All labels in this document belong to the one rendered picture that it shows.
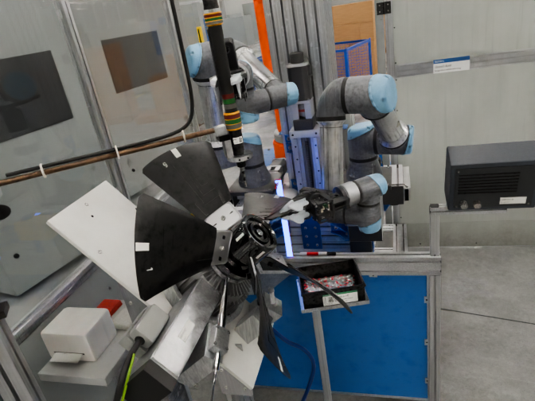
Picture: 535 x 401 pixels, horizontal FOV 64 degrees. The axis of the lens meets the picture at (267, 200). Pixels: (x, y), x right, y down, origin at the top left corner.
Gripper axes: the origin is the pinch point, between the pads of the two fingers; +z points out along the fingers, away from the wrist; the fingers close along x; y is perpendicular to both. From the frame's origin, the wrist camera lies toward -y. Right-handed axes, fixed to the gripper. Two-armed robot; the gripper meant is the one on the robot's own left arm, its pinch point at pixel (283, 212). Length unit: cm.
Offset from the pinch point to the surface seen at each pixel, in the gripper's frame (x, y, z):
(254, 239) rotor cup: -7.1, 18.2, 16.2
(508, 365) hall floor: 117, 15, -103
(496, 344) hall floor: 119, 2, -109
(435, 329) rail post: 65, 15, -52
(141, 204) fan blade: -26, 19, 40
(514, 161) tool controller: -7, 25, -66
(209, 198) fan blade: -12.8, 0.7, 21.5
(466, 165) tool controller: -6, 17, -55
